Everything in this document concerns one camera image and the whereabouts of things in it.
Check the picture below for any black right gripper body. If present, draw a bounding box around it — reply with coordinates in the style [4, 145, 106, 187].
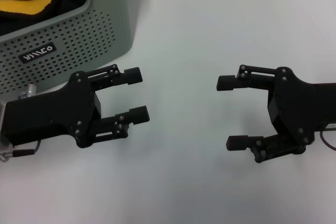
[267, 66, 336, 146]

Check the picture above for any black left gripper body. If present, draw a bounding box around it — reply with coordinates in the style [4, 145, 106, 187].
[4, 70, 102, 148]

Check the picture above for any grey perforated plastic storage box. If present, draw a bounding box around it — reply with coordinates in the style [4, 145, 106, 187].
[0, 0, 132, 101]

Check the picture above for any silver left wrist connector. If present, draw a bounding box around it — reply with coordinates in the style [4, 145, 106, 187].
[17, 83, 37, 99]

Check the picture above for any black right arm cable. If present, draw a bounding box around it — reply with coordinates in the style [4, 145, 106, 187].
[318, 129, 336, 152]

